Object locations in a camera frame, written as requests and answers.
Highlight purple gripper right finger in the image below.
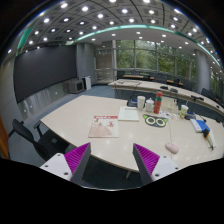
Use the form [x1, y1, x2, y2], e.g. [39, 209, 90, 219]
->
[132, 143, 181, 186]

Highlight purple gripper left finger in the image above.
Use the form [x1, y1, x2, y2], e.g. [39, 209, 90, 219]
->
[39, 142, 92, 186]

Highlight pink computer mouse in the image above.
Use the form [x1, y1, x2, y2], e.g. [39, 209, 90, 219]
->
[165, 143, 179, 154]

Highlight black office chair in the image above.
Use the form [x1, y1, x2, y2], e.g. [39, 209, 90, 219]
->
[12, 119, 69, 161]

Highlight black cat face mousepad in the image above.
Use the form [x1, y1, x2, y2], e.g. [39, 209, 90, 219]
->
[143, 114, 168, 128]

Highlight red and white magazine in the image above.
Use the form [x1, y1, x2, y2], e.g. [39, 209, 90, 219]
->
[88, 115, 119, 138]

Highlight white booklet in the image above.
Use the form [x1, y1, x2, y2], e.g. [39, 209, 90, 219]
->
[118, 106, 139, 121]

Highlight white jar with lid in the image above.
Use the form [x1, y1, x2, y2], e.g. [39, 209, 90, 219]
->
[145, 99, 154, 112]

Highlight red bottle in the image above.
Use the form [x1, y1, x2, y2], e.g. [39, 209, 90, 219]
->
[153, 91, 163, 114]

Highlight white paper cup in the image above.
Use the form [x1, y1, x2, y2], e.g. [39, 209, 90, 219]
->
[137, 96, 146, 111]

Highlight green and white cup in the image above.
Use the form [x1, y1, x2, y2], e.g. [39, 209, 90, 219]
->
[180, 105, 189, 119]

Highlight white box with markers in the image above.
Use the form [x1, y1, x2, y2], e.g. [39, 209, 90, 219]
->
[203, 129, 216, 150]

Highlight grey equipment cart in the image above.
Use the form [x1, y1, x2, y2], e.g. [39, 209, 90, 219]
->
[67, 80, 84, 94]

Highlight curved rear conference table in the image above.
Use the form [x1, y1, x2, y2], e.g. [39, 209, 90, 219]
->
[109, 79, 224, 116]

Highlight large dark wall screen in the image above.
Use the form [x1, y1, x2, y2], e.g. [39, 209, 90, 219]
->
[13, 46, 77, 102]

